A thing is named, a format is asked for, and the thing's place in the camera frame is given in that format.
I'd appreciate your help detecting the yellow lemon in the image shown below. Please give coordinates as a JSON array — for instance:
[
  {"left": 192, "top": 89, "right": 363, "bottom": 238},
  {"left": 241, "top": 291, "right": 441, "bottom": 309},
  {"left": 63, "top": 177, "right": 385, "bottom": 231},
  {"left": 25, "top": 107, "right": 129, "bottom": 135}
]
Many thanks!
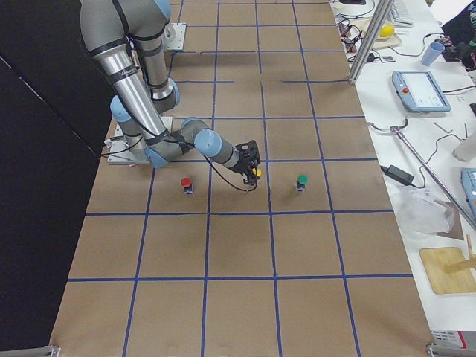
[{"left": 377, "top": 25, "right": 395, "bottom": 41}]

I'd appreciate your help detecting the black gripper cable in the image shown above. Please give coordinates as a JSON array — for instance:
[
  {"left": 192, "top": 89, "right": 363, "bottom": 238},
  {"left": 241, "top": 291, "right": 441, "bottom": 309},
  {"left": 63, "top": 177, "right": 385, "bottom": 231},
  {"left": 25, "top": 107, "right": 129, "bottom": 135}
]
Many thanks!
[{"left": 202, "top": 152, "right": 260, "bottom": 193}]

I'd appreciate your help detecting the teach pendant tablet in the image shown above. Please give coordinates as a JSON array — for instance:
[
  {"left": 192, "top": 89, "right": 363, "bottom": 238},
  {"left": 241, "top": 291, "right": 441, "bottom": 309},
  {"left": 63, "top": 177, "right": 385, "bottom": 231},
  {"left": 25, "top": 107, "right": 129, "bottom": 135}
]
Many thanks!
[{"left": 391, "top": 71, "right": 451, "bottom": 113}]

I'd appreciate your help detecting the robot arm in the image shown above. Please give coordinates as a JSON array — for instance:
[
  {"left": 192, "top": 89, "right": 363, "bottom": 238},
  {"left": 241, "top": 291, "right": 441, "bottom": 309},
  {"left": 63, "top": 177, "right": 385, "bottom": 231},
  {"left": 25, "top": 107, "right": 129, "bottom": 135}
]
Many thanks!
[{"left": 80, "top": 1, "right": 260, "bottom": 185}]

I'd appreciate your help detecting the clear plastic bag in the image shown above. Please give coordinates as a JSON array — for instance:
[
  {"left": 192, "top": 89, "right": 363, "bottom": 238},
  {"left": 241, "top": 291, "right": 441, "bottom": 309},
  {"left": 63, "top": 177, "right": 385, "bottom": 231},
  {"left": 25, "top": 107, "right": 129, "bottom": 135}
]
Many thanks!
[{"left": 390, "top": 187, "right": 456, "bottom": 238}]

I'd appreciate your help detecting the black power adapter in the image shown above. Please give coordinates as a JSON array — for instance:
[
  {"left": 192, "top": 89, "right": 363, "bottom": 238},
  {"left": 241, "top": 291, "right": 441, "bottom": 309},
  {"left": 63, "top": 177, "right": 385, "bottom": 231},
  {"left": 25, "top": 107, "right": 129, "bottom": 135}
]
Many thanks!
[{"left": 385, "top": 165, "right": 414, "bottom": 186}]

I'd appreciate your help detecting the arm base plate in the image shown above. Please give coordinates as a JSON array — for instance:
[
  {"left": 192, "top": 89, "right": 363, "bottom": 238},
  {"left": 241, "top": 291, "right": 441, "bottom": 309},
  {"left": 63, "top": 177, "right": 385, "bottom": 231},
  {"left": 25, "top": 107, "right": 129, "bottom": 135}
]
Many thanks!
[
  {"left": 162, "top": 22, "right": 187, "bottom": 52},
  {"left": 103, "top": 117, "right": 150, "bottom": 165}
]

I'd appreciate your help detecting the metal rod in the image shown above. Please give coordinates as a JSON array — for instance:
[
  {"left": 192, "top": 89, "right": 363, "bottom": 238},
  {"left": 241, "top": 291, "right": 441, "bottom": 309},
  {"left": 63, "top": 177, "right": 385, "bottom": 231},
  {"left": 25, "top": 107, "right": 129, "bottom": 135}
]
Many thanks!
[{"left": 367, "top": 119, "right": 475, "bottom": 230}]

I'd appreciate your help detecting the blue plastic cup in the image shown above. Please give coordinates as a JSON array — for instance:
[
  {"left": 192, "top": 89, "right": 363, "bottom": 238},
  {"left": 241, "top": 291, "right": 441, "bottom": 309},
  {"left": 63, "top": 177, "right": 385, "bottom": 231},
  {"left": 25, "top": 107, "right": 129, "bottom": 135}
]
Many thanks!
[{"left": 421, "top": 42, "right": 446, "bottom": 66}]

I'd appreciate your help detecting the yellow push button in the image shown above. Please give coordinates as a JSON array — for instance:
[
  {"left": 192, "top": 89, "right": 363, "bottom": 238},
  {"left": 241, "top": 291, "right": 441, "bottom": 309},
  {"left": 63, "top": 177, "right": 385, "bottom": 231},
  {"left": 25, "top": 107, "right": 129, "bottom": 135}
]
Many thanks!
[{"left": 248, "top": 167, "right": 262, "bottom": 184}]

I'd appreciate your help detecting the aluminium frame post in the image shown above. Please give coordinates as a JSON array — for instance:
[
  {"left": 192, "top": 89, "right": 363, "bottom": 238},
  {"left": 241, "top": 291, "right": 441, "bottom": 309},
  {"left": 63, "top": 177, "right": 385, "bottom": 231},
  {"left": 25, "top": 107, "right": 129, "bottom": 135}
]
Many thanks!
[{"left": 348, "top": 0, "right": 393, "bottom": 85}]

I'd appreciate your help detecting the wooden board stand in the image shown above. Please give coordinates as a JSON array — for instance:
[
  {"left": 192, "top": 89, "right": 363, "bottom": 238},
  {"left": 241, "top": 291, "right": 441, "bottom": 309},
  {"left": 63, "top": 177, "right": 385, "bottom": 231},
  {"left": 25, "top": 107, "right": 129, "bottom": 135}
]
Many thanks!
[{"left": 419, "top": 234, "right": 475, "bottom": 295}]

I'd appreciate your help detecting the red push button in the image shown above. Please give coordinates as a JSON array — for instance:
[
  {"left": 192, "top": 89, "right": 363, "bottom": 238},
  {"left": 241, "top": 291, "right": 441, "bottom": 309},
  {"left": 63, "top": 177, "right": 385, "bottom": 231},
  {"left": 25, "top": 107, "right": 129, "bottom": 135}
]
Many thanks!
[{"left": 180, "top": 177, "right": 194, "bottom": 195}]

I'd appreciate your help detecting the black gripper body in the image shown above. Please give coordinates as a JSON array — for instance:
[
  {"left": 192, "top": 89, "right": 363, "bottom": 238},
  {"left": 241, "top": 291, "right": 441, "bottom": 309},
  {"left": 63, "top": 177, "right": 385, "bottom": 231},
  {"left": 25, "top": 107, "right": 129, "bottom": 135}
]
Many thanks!
[{"left": 234, "top": 140, "right": 260, "bottom": 175}]

